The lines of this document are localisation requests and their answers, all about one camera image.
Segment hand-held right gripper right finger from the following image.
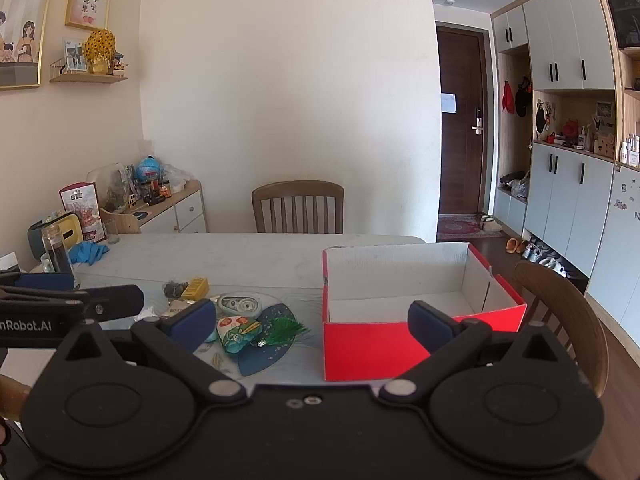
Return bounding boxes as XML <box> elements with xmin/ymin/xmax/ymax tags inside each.
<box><xmin>378</xmin><ymin>300</ymin><xmax>586</xmax><ymax>403</ymax></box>

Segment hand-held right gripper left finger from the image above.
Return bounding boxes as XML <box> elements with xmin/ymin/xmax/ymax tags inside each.
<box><xmin>52</xmin><ymin>299</ymin><xmax>248</xmax><ymax>403</ymax></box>

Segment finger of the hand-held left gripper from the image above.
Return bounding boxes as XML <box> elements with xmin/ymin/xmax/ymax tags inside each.
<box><xmin>0</xmin><ymin>269</ymin><xmax>78</xmax><ymax>292</ymax></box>
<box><xmin>0</xmin><ymin>285</ymin><xmax>145</xmax><ymax>331</ymax></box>

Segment colourful embroidered sachet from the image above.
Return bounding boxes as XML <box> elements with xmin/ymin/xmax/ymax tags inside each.
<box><xmin>215</xmin><ymin>315</ymin><xmax>261</xmax><ymax>355</ymax></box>

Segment red cardboard box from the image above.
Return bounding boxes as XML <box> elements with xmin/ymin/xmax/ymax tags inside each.
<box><xmin>321</xmin><ymin>241</ymin><xmax>528</xmax><ymax>382</ymax></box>

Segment green tassel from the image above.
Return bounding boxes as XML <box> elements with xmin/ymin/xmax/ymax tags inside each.
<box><xmin>256</xmin><ymin>316</ymin><xmax>311</xmax><ymax>349</ymax></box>

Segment glass jar dark contents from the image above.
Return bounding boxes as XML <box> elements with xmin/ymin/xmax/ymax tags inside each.
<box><xmin>41</xmin><ymin>223</ymin><xmax>76</xmax><ymax>287</ymax></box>

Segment small yellow box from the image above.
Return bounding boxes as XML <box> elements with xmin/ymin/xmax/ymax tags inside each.
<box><xmin>180</xmin><ymin>276</ymin><xmax>210</xmax><ymax>302</ymax></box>

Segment yellow grey tissue box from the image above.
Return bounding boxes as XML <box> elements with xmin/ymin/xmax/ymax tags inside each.
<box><xmin>27</xmin><ymin>213</ymin><xmax>84</xmax><ymax>259</ymax></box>

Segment blue gloves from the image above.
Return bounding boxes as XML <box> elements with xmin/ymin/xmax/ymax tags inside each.
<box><xmin>67</xmin><ymin>241</ymin><xmax>111</xmax><ymax>266</ymax></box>

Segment dark blue round fan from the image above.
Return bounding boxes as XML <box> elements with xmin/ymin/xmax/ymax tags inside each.
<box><xmin>237</xmin><ymin>302</ymin><xmax>302</xmax><ymax>378</ymax></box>

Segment wooden desk organizer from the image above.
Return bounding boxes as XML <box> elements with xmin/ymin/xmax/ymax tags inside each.
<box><xmin>99</xmin><ymin>207</ymin><xmax>142</xmax><ymax>235</ymax></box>

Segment red white printed box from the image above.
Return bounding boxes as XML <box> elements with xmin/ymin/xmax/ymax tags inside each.
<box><xmin>59</xmin><ymin>181</ymin><xmax>107</xmax><ymax>242</ymax></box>

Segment red patterned rug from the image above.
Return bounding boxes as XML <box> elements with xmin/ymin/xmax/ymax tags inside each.
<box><xmin>437</xmin><ymin>213</ymin><xmax>506</xmax><ymax>242</ymax></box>

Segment white wooden sideboard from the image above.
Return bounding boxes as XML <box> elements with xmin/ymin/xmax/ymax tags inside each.
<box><xmin>100</xmin><ymin>180</ymin><xmax>209</xmax><ymax>235</ymax></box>

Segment cluster of small toys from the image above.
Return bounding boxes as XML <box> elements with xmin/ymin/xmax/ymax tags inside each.
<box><xmin>120</xmin><ymin>165</ymin><xmax>174</xmax><ymax>211</ymax></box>

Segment row of white shoes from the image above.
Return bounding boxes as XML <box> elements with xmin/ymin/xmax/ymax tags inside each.
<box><xmin>522</xmin><ymin>241</ymin><xmax>569</xmax><ymax>277</ymax></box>

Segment clear plastic bag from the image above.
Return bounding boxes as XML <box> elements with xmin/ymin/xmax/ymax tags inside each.
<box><xmin>160</xmin><ymin>162</ymin><xmax>189</xmax><ymax>192</ymax></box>

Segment wooden round-back chair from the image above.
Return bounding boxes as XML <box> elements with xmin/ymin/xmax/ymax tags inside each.
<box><xmin>514</xmin><ymin>260</ymin><xmax>609</xmax><ymax>399</ymax></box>

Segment wooden slat-back chair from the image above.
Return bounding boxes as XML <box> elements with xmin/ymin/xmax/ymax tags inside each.
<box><xmin>251</xmin><ymin>180</ymin><xmax>345</xmax><ymax>235</ymax></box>

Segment dark brown door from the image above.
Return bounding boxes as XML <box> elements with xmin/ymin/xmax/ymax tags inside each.
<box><xmin>435</xmin><ymin>24</ymin><xmax>489</xmax><ymax>219</ymax></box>

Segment bags in cabinet niche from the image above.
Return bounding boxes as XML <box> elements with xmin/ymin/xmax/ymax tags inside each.
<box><xmin>499</xmin><ymin>170</ymin><xmax>530</xmax><ymax>200</ymax></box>

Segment red shelf ornaments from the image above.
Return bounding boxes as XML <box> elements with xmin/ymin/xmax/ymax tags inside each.
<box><xmin>544</xmin><ymin>118</ymin><xmax>581</xmax><ymax>147</ymax></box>

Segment golden flower ornament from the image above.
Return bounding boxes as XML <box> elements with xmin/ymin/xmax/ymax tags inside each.
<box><xmin>83</xmin><ymin>28</ymin><xmax>117</xmax><ymax>75</ymax></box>

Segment black hanging bag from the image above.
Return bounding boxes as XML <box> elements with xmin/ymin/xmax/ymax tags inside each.
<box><xmin>515</xmin><ymin>76</ymin><xmax>534</xmax><ymax>118</ymax></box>

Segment grey wooden wall cabinet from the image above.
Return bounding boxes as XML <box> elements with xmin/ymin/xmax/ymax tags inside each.
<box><xmin>490</xmin><ymin>0</ymin><xmax>640</xmax><ymax>332</ymax></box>

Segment wooden wall shelf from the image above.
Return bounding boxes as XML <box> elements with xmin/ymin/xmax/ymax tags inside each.
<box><xmin>49</xmin><ymin>57</ymin><xmax>130</xmax><ymax>85</ymax></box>

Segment small photo frame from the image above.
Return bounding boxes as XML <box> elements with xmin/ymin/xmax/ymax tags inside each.
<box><xmin>63</xmin><ymin>38</ymin><xmax>87</xmax><ymax>72</ymax></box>

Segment large framed wall poster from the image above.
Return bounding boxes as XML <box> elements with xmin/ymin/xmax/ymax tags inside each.
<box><xmin>0</xmin><ymin>0</ymin><xmax>55</xmax><ymax>92</ymax></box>

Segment small framed wall picture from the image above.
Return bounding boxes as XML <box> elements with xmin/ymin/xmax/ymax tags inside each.
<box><xmin>64</xmin><ymin>0</ymin><xmax>111</xmax><ymax>31</ymax></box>

